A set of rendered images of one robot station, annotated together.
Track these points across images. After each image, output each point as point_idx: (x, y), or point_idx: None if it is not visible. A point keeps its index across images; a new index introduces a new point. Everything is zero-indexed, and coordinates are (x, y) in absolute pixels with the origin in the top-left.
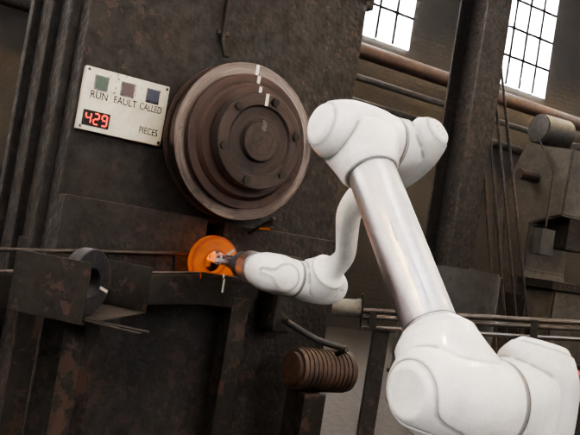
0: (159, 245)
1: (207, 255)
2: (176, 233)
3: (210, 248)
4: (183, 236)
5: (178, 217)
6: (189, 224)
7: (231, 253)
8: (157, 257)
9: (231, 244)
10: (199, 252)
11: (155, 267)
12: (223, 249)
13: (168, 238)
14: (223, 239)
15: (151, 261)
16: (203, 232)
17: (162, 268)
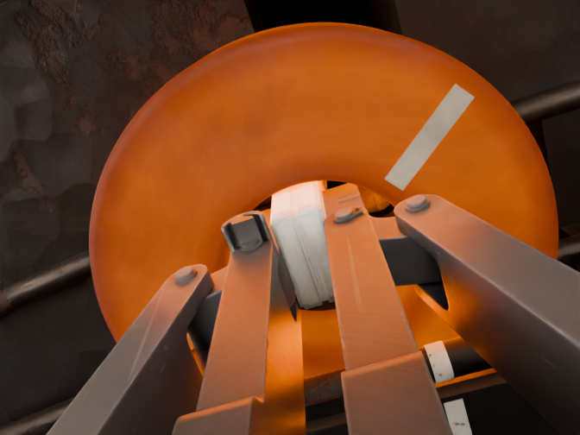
0: (15, 245)
1: (217, 257)
2: (64, 132)
3: (204, 194)
4: (118, 130)
5: (5, 27)
6: (109, 35)
7: (450, 134)
8: (50, 305)
9: (412, 53)
10: (134, 270)
11: (73, 349)
12: (346, 135)
13: (40, 184)
14: (298, 47)
15: (32, 334)
16: (230, 34)
17: (114, 342)
